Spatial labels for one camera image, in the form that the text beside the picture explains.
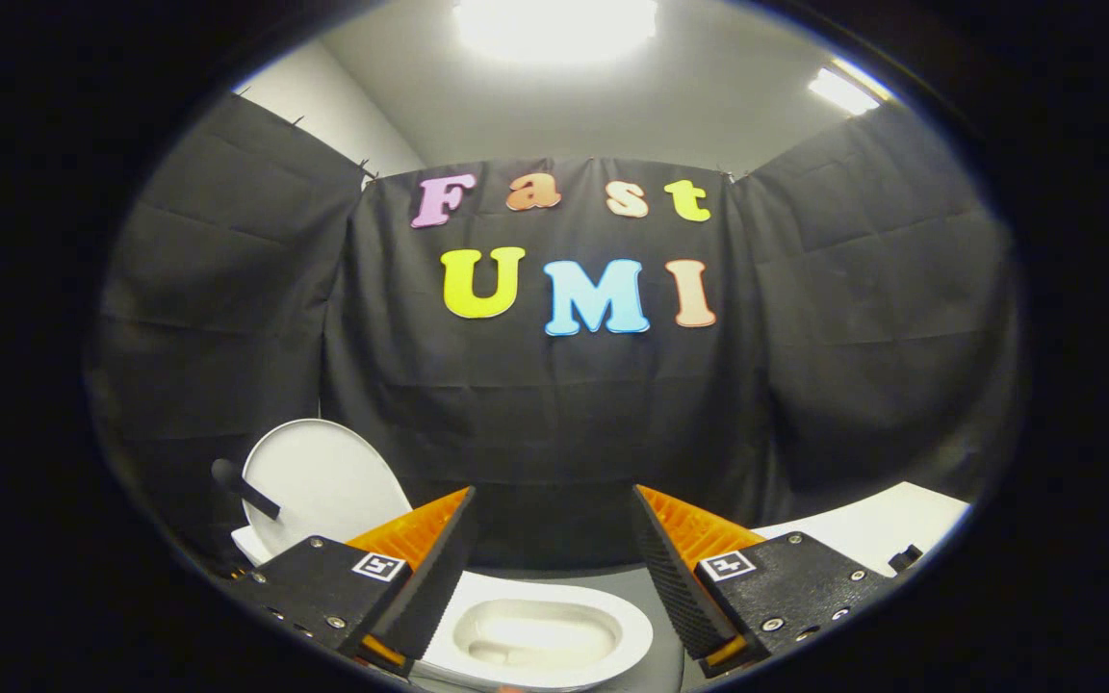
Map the white toilet tank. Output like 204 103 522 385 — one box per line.
229 525 273 570

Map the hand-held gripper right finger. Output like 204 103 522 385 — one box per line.
631 483 903 681

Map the small ceiling light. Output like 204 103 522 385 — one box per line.
807 59 893 117

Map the grey drawer cabinet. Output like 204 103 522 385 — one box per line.
751 481 972 580

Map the white toilet lid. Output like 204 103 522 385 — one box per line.
241 419 414 561

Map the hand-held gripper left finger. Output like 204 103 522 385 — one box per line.
222 486 479 680

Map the large ceiling light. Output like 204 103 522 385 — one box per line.
452 0 660 67

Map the black round lid handle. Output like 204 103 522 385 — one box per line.
210 457 282 522

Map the black backdrop cloth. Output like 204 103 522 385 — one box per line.
86 91 1024 580

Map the white toilet bowl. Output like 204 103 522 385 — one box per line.
414 570 656 693

